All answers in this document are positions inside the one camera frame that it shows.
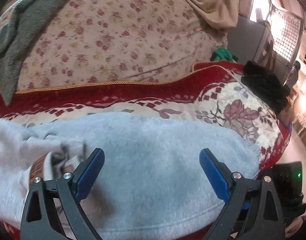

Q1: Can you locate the light grey fleece pant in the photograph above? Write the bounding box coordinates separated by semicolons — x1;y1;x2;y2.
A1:
0;112;260;239

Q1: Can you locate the black fuzzy cloth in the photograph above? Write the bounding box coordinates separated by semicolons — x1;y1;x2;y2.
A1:
241;61;290;115

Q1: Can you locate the red cream floral blanket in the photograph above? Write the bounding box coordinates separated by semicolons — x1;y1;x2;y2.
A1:
0;60;292;240

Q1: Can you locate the green cloth item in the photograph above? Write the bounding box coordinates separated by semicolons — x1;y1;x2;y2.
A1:
210;47;233;62

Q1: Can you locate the white window grille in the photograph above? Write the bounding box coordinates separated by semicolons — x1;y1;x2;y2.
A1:
267;5;304;66

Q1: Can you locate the grey-green fuzzy cardigan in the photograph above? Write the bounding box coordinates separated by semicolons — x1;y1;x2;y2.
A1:
0;0;68;106

